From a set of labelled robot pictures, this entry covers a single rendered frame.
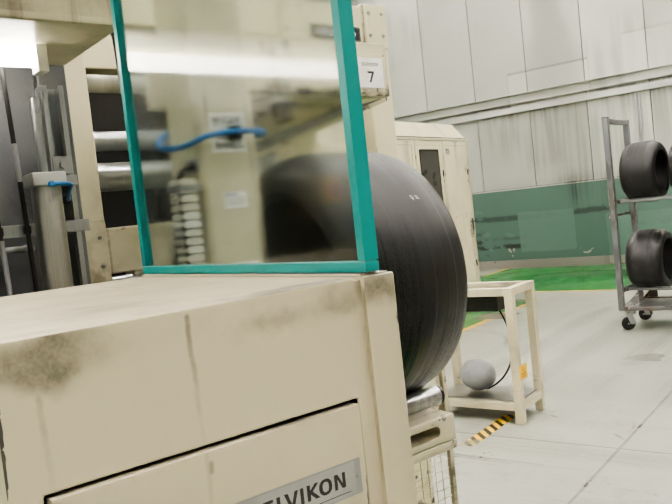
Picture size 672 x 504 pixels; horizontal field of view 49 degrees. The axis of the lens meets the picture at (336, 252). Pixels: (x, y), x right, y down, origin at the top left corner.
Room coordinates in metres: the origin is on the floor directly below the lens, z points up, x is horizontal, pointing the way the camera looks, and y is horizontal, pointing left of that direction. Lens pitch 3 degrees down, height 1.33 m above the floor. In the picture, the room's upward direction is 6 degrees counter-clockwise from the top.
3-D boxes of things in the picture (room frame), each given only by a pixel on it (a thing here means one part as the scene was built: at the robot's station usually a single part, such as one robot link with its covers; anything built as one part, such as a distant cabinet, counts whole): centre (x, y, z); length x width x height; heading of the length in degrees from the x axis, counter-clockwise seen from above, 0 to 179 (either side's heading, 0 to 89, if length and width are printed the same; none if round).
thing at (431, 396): (1.55, -0.06, 0.90); 0.35 x 0.05 x 0.05; 128
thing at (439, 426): (1.55, -0.06, 0.84); 0.36 x 0.09 x 0.06; 128
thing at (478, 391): (4.52, -0.84, 0.40); 0.60 x 0.35 x 0.80; 53
